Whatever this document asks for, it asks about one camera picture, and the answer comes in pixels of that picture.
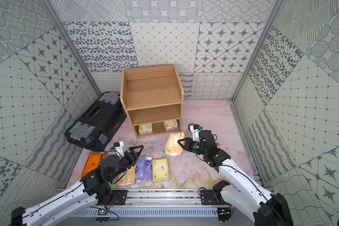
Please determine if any black plastic toolbox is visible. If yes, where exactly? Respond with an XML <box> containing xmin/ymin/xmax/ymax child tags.
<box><xmin>65</xmin><ymin>92</ymin><xmax>127</xmax><ymax>152</ymax></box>

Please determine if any white slotted cable duct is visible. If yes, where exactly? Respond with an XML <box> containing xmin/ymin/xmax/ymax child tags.
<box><xmin>73</xmin><ymin>207</ymin><xmax>218</xmax><ymax>218</ymax></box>

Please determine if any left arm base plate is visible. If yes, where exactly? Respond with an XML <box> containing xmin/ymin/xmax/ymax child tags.
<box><xmin>98</xmin><ymin>190</ymin><xmax>128</xmax><ymax>206</ymax></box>

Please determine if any aluminium mounting rail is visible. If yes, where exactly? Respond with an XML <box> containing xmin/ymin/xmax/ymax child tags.
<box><xmin>108</xmin><ymin>188</ymin><xmax>230</xmax><ymax>208</ymax></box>

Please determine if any wooden three-tier shelf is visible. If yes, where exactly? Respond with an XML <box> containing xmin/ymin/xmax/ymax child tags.
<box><xmin>120</xmin><ymin>65</ymin><xmax>184</xmax><ymax>138</ymax></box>

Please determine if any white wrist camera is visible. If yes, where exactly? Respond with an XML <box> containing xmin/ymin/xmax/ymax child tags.
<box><xmin>111</xmin><ymin>141</ymin><xmax>124</xmax><ymax>156</ymax></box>
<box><xmin>188</xmin><ymin>124</ymin><xmax>202</xmax><ymax>142</ymax></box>

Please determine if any green tissue pack shelf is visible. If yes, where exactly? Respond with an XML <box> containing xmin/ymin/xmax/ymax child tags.
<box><xmin>152</xmin><ymin>158</ymin><xmax>170</xmax><ymax>181</ymax></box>

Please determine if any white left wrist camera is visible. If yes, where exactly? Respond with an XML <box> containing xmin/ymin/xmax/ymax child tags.
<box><xmin>111</xmin><ymin>141</ymin><xmax>124</xmax><ymax>156</ymax></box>

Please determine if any yellow-orange tissue pack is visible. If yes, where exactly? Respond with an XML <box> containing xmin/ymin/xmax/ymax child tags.
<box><xmin>117</xmin><ymin>166</ymin><xmax>136</xmax><ymax>186</ymax></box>

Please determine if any small purple tissue pack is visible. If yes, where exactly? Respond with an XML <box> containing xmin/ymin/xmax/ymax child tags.
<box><xmin>135</xmin><ymin>156</ymin><xmax>153</xmax><ymax>184</ymax></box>

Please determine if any green circuit board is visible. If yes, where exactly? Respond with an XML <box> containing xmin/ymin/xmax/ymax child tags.
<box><xmin>97</xmin><ymin>208</ymin><xmax>110</xmax><ymax>218</ymax></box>

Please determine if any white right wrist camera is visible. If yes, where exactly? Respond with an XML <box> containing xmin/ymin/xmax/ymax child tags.
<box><xmin>188</xmin><ymin>124</ymin><xmax>202</xmax><ymax>142</ymax></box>

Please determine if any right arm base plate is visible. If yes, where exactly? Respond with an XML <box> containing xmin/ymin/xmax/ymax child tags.
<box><xmin>198</xmin><ymin>188</ymin><xmax>230</xmax><ymax>206</ymax></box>

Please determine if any orange tissue pack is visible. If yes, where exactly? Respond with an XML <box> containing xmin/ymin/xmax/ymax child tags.
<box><xmin>81</xmin><ymin>153</ymin><xmax>107</xmax><ymax>178</ymax></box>

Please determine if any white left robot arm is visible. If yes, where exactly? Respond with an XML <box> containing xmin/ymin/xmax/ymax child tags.
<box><xmin>10</xmin><ymin>145</ymin><xmax>144</xmax><ymax>226</ymax></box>

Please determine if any yellow tissue pack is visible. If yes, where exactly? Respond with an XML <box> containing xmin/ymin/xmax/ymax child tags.
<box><xmin>165</xmin><ymin>132</ymin><xmax>185</xmax><ymax>156</ymax></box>

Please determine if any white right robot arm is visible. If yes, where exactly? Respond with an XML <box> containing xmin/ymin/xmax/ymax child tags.
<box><xmin>178</xmin><ymin>130</ymin><xmax>293</xmax><ymax>226</ymax></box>

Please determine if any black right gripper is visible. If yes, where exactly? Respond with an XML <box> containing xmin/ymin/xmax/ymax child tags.
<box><xmin>178</xmin><ymin>138</ymin><xmax>208</xmax><ymax>157</ymax></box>

